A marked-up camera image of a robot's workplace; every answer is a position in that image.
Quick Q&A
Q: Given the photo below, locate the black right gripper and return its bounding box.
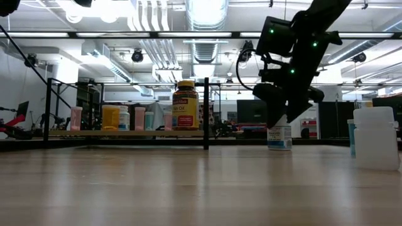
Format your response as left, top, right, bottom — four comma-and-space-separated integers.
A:
253, 59, 325, 128

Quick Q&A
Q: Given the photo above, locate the white melatonin bottle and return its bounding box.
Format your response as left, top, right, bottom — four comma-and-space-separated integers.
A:
266, 114, 293, 151
118, 105, 131, 131

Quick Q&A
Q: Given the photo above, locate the teal translucent pill vial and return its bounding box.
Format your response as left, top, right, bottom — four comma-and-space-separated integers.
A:
347, 119, 356, 157
144, 111, 155, 131

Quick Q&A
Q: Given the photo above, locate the white plastic bottle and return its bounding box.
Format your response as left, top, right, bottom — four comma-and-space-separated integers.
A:
353, 105, 400, 171

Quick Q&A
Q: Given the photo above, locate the amber fish oil bottle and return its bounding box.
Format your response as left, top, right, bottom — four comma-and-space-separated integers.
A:
171, 80, 200, 131

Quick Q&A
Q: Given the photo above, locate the pink translucent pill vial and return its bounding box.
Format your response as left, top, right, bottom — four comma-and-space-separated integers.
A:
163, 112, 173, 131
134, 107, 146, 131
69, 106, 83, 131

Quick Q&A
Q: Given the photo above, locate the yellow translucent pill vial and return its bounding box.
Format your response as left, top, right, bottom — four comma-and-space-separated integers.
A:
102, 104, 121, 131

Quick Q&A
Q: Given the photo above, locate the red storage shelf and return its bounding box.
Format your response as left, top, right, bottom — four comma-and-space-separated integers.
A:
300, 118, 318, 139

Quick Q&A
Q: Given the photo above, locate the black monitor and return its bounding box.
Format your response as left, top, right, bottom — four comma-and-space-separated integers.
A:
236, 99, 276, 124

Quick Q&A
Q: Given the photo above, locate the black cabinet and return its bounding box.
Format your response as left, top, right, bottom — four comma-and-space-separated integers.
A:
317, 100, 356, 140

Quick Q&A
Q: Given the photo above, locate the black equipment rack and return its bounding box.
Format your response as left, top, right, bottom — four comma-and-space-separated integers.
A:
76, 82, 104, 130

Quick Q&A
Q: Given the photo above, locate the black beam with light strips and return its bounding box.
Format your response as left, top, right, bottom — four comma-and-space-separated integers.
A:
0, 30, 402, 40

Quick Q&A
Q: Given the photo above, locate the red and black background robot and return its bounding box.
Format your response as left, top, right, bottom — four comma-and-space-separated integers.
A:
0, 100, 34, 141

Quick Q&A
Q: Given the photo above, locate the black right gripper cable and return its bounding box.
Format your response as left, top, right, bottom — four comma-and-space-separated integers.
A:
236, 46, 268, 92

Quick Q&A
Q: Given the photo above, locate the black metal shelf frame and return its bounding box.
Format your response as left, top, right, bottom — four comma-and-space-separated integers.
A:
43, 77, 222, 151

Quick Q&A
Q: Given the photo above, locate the silver ventilation duct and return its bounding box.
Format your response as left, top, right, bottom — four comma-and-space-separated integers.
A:
184, 0, 230, 65

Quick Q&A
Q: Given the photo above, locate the black aluminium table frame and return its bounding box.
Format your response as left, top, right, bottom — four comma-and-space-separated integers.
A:
0, 136, 402, 153

